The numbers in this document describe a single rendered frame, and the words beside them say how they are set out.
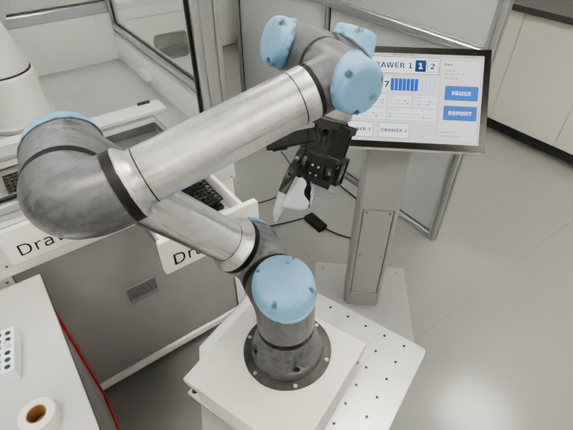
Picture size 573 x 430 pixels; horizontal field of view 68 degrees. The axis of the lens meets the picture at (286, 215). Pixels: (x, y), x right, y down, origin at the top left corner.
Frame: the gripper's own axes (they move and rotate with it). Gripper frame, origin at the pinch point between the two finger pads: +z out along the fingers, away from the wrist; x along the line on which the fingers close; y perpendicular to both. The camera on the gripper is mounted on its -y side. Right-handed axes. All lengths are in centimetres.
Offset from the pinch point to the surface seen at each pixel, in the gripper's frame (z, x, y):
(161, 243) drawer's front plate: 21.8, 0.6, -30.1
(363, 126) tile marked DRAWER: -14, 56, -7
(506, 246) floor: 37, 181, 56
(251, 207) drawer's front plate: 12.6, 22.7, -20.5
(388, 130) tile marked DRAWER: -14, 59, 0
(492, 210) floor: 26, 206, 43
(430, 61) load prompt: -37, 68, 2
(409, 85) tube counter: -29, 64, 0
